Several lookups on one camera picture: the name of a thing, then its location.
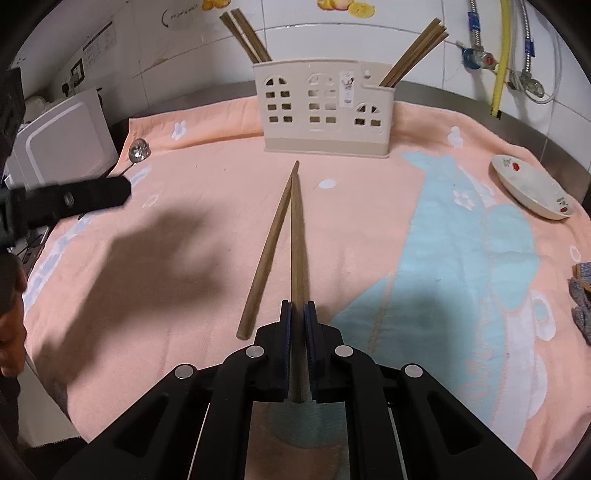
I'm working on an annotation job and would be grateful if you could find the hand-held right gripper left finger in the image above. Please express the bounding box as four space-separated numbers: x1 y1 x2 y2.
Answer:
53 300 293 480

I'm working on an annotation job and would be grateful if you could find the white floral ceramic bowl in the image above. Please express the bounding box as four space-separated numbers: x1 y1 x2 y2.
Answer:
490 154 578 221

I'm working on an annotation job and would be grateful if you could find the small metal spoon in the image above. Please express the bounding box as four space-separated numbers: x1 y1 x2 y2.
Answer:
108 138 152 178

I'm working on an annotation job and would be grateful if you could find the yellow gas hose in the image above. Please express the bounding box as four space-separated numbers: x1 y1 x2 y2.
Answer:
492 0 512 118

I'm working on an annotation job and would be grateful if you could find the pink printed towel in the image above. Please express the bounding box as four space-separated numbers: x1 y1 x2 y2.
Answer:
21 95 591 480

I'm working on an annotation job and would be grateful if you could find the white kitchen appliance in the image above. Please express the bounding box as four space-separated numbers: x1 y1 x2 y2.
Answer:
11 88 120 188

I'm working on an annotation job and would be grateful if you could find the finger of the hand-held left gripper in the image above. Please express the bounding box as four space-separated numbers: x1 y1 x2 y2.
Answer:
10 176 133 232

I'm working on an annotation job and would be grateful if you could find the person's left hand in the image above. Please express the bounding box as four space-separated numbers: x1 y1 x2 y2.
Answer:
0 272 28 379

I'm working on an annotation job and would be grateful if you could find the metal valve with red handle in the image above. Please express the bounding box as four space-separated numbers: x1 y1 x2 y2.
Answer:
457 41 502 71

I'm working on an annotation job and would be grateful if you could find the cream plastic utensil holder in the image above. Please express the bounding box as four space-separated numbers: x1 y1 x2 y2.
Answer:
252 58 395 158

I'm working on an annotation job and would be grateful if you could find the white wall label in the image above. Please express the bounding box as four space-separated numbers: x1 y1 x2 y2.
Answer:
82 22 116 70

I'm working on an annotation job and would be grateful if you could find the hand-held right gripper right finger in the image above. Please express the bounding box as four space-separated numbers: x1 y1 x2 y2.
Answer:
304 301 539 480

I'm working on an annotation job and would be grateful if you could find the braided metal hose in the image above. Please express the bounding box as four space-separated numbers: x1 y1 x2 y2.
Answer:
467 0 481 49
517 0 534 75

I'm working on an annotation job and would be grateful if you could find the plain metal valve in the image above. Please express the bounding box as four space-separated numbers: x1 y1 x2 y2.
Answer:
508 69 546 97

